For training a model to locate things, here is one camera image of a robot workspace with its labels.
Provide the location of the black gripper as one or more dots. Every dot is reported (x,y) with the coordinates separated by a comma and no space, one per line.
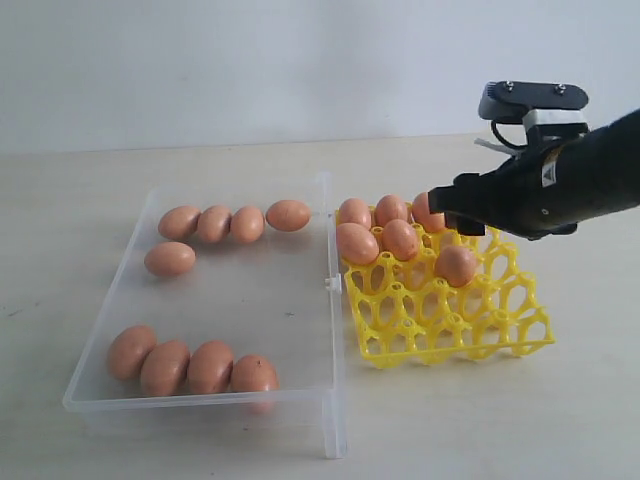
(579,181)

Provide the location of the brown egg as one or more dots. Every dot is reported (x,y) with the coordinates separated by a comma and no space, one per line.
(214,224)
(355,210)
(356,244)
(164,369)
(431,222)
(390,207)
(400,239)
(288,215)
(247,224)
(456,264)
(253,373)
(179,223)
(128,351)
(170,259)
(210,368)

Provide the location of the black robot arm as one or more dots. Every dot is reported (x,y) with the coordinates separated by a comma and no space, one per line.
(625,127)

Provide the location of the yellow plastic egg tray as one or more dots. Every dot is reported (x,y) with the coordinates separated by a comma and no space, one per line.
(403,312)

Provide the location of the clear plastic tray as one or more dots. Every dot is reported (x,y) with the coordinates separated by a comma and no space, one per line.
(279,297)

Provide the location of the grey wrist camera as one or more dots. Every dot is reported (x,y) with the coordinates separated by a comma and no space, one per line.
(546,111)

